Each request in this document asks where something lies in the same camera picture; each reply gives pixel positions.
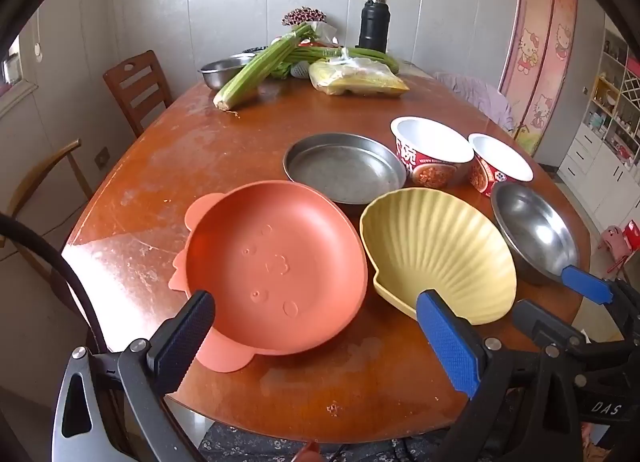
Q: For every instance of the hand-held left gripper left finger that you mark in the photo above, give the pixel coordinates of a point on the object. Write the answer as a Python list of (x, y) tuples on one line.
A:
[(185, 334)]

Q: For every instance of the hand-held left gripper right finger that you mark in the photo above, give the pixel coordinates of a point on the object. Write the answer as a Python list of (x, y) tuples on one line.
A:
[(450, 342)]

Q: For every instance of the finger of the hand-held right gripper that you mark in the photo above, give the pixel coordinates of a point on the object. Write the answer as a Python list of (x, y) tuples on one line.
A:
[(585, 283), (540, 322)]

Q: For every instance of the shiny steel bowl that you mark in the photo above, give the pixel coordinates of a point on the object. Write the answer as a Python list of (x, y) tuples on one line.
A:
[(535, 232)]

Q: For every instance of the yellow shell-shaped plate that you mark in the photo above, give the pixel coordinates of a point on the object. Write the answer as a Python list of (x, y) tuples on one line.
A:
[(440, 242)]

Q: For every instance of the orange bear-shaped plate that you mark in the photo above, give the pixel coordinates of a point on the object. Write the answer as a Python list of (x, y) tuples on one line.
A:
[(280, 267)]

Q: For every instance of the small red instant noodle bowl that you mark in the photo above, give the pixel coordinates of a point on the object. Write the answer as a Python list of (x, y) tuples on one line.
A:
[(487, 176)]

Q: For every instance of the large red instant noodle bowl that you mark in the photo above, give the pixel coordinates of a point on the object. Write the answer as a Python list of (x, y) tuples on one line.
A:
[(430, 166)]

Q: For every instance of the round metal plate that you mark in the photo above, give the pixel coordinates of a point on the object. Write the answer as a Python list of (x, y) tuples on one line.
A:
[(345, 166)]

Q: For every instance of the red stool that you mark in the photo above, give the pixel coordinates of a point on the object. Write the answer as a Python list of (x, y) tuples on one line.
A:
[(620, 239)]

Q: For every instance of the white shelf cabinet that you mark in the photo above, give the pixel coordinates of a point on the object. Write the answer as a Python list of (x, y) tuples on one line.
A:
[(600, 166)]

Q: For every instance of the dark floral clothing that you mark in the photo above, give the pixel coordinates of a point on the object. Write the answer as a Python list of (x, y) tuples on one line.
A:
[(250, 447)]

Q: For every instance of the pale purple cloth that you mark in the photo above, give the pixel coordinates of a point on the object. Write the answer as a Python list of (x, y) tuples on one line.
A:
[(480, 96)]

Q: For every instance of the light wooden armchair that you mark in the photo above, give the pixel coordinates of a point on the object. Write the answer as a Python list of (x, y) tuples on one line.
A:
[(40, 166)]

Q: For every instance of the pink cartoon cat curtain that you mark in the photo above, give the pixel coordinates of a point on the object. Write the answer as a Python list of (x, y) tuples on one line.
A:
[(530, 51)]

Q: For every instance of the brown slatted wooden chair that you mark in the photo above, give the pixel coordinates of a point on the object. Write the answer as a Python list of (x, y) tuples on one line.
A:
[(145, 86)]

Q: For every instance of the steel basin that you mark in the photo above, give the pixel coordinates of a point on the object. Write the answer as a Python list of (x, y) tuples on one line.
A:
[(220, 72)]

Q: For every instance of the thick celery bunch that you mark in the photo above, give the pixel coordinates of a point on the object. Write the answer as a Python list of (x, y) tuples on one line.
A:
[(255, 69)]

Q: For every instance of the yellow noodles in plastic bag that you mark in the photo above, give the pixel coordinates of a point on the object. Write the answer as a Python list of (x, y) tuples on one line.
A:
[(350, 79)]

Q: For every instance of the grey mesh net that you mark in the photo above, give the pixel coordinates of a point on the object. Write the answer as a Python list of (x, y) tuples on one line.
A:
[(300, 70)]

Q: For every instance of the dark patterned bowl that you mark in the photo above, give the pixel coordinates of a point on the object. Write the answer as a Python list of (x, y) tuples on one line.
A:
[(256, 49)]

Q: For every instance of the thin green celery bunch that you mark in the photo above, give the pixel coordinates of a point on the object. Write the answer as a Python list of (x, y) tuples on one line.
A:
[(370, 55)]

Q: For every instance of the window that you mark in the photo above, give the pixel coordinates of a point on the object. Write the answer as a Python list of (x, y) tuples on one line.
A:
[(12, 71)]

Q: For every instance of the black thermos bottle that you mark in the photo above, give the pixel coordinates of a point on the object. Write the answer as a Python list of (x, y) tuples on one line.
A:
[(373, 26)]

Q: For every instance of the white plastic bag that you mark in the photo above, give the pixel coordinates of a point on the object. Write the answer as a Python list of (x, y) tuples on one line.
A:
[(326, 32)]

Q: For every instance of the low wall outlet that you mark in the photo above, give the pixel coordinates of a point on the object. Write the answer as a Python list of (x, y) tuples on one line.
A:
[(102, 156)]

